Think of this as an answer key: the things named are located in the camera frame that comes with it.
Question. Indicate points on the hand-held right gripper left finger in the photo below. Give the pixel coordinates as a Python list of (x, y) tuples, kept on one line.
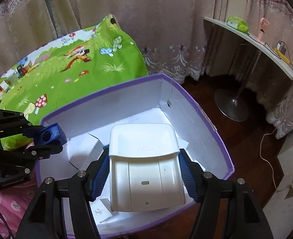
[(100, 171)]

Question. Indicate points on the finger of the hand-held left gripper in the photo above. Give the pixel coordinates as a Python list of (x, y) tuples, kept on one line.
[(30, 130), (41, 151)]

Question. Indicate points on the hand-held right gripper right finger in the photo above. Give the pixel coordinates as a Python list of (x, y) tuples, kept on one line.
[(188, 176)]

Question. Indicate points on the small blue box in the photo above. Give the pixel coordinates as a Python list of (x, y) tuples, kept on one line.
[(53, 134)]

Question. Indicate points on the white plastic holder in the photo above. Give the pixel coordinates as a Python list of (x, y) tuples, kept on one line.
[(146, 169)]

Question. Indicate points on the purple cardboard storage box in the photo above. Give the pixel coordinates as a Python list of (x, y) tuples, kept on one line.
[(186, 109)]

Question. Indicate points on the plain white box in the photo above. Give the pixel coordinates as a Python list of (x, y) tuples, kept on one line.
[(84, 149)]

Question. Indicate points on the pink floral blanket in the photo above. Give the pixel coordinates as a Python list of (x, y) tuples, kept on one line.
[(12, 204)]

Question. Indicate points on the white box with dark edge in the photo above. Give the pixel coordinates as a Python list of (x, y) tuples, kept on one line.
[(4, 86)]

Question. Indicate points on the silver box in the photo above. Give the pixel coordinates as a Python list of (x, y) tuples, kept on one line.
[(13, 78)]

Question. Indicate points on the green cartoon printed sheet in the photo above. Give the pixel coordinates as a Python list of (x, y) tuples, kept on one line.
[(74, 79)]

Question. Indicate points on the lace patterned curtain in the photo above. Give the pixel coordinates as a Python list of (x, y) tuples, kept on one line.
[(14, 25), (280, 10)]

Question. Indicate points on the yellow flat box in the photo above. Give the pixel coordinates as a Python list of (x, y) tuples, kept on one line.
[(284, 58)]

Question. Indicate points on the grey charger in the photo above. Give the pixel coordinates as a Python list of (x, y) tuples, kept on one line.
[(281, 47)]

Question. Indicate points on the green tissue box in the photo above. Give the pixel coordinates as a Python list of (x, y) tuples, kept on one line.
[(237, 23)]

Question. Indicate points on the pinkish brown curtain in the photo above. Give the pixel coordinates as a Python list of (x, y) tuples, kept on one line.
[(149, 17)]

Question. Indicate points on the pink handheld fan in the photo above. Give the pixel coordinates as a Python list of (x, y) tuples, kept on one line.
[(263, 29)]

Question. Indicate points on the white pedestal table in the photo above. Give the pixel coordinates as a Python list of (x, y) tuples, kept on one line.
[(232, 104)]

